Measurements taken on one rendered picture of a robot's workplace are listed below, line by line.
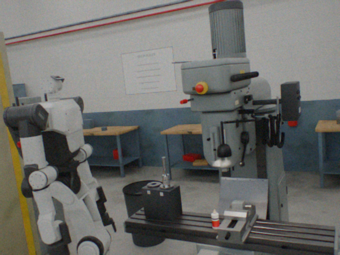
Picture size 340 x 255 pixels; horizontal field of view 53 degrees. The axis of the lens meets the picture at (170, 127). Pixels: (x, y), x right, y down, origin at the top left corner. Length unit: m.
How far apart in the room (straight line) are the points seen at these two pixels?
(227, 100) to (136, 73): 5.42
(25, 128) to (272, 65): 4.98
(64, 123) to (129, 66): 5.55
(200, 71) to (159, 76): 5.15
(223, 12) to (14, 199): 2.10
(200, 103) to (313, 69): 4.33
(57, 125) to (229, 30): 1.07
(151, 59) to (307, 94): 2.97
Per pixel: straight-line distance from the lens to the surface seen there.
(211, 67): 1.65
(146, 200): 2.24
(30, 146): 1.58
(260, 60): 6.11
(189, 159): 6.35
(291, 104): 2.00
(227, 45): 2.02
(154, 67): 6.86
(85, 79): 7.88
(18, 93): 8.92
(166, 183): 2.15
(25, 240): 3.14
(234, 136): 1.82
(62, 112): 1.67
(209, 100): 1.77
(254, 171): 2.31
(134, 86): 7.12
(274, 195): 2.37
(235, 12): 2.05
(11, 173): 2.97
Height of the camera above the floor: 1.84
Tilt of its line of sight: 9 degrees down
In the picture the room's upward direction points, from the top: 6 degrees counter-clockwise
